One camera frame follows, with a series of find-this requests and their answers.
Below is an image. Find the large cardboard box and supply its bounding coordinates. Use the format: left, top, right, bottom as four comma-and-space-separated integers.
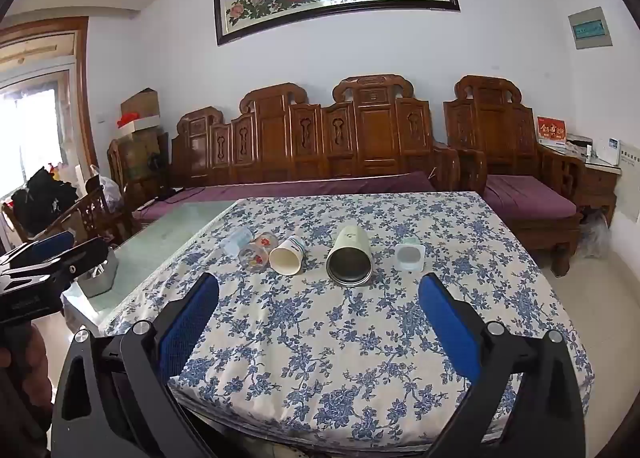
117, 130, 169, 179

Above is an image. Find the small white green cup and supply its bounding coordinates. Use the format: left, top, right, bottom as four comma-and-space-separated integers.
394, 240, 427, 271

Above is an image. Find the brown cardboard box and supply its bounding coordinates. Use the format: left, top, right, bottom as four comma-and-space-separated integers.
120, 88, 161, 121

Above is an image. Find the white plastic bag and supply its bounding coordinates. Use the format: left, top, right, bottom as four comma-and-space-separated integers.
89, 165, 124, 213

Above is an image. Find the square purple seat cushion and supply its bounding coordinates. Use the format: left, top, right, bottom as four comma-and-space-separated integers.
482, 174, 579, 221

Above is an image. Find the white paper cup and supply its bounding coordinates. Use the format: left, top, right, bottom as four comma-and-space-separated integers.
269, 235, 307, 275

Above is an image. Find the clear plastic bottle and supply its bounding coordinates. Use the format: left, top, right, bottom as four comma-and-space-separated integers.
222, 228, 254, 259

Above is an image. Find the grey wall electrical panel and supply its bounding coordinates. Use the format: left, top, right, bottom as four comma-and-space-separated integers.
568, 7, 614, 50

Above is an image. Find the carved wooden armchair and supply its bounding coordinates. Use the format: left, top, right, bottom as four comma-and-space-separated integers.
442, 75, 587, 279

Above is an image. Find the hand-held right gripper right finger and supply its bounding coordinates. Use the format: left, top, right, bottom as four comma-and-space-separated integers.
418, 272, 587, 458

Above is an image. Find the black clothing pile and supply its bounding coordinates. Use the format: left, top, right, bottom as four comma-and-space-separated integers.
10, 168, 79, 235

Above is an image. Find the white standing card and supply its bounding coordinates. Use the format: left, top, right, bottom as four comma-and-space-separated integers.
597, 138, 621, 167

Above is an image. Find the long purple sofa cushion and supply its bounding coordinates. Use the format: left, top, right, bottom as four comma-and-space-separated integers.
134, 170, 437, 225

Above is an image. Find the carved wooden sofa bench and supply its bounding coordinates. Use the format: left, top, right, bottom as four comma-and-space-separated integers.
167, 74, 462, 199

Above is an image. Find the metal tin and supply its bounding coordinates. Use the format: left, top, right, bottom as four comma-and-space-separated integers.
76, 247, 120, 297

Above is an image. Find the white box with red contents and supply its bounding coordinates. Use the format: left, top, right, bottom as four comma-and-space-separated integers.
117, 112, 164, 133

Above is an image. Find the person's left hand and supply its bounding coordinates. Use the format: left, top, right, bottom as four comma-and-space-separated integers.
0, 325, 55, 419

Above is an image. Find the cream steel thermos cup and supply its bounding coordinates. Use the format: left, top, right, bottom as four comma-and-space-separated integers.
325, 225, 374, 287

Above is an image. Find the red gift box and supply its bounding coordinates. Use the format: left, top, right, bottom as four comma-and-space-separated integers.
536, 116, 568, 147

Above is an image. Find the wooden side table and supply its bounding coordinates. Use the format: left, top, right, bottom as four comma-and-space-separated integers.
540, 143, 622, 229

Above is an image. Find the wooden door frame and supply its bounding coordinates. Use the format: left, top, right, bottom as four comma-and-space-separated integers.
0, 16, 99, 169

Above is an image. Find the wall poster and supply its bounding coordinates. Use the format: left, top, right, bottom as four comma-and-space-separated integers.
617, 138, 640, 225

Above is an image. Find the blue floral tablecloth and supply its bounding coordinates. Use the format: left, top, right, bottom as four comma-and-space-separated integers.
97, 192, 596, 444

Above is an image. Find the grey plastic bag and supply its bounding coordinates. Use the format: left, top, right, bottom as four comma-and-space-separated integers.
577, 208, 614, 259

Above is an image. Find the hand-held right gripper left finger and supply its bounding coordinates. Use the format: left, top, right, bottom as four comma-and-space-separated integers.
50, 272, 221, 458

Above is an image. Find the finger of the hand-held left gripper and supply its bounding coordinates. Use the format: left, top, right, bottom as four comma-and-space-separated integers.
0, 238, 110, 289
9, 231, 76, 267

